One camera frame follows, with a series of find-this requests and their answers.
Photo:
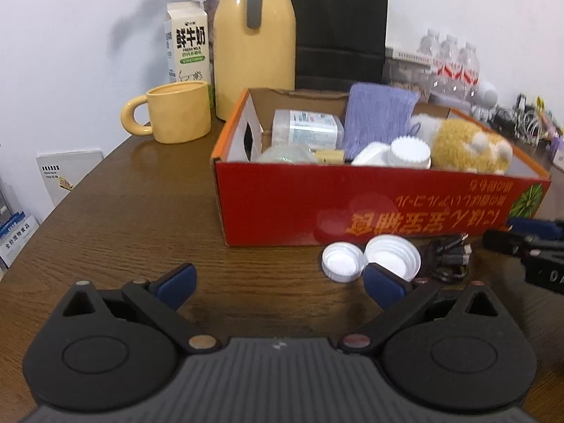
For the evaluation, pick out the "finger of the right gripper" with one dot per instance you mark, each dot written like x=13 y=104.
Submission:
x=541 y=228

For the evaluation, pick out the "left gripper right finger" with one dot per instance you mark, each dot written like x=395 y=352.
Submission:
x=401 y=302

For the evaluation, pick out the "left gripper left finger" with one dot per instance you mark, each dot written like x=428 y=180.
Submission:
x=159 y=300

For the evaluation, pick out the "pale pink ribbed lid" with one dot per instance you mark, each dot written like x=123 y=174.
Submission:
x=396 y=254

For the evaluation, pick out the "small white lid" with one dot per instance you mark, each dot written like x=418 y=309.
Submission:
x=342 y=262

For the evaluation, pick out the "yellow white plush alpaca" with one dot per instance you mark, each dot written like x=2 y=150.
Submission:
x=457 y=144

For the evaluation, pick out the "white tissue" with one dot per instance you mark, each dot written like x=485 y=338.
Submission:
x=374 y=154

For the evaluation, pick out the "yellow sponge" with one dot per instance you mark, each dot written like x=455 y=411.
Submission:
x=332 y=157

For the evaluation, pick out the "clear cotton swab box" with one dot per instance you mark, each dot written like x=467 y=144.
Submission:
x=318 y=131

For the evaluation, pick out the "purple cloth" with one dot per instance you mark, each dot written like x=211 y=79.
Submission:
x=376 y=113

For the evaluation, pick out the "iridescent plastic bag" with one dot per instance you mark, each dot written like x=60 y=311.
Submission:
x=288 y=153

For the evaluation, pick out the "large white ribbed lid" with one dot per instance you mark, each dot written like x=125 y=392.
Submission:
x=409 y=152

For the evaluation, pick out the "purple white box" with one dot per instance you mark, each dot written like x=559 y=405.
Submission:
x=557 y=152

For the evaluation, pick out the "red orange cardboard box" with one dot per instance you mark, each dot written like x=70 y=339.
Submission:
x=315 y=204

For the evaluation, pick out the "small white robot figure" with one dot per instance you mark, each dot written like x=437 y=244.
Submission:
x=484 y=99

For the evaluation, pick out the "water bottle right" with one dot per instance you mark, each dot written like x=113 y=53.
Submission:
x=469 y=69

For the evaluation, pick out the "water bottle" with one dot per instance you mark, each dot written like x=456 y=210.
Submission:
x=430 y=44
x=469 y=69
x=448 y=67

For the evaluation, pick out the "water bottle middle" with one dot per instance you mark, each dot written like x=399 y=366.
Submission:
x=448 y=67

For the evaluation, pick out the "yellow ceramic mug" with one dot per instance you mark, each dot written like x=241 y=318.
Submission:
x=178 y=112

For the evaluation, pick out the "clear seed container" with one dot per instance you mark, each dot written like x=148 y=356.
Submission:
x=407 y=75

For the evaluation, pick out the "water bottle left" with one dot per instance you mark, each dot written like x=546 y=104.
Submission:
x=430 y=44

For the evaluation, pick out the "white flat box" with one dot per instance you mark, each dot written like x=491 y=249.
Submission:
x=407 y=56

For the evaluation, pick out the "white milk carton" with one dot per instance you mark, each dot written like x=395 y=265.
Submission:
x=187 y=44

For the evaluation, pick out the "black paper bag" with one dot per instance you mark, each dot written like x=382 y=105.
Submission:
x=339 y=43

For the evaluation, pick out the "yellow thermos jug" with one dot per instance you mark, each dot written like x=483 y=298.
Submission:
x=254 y=47

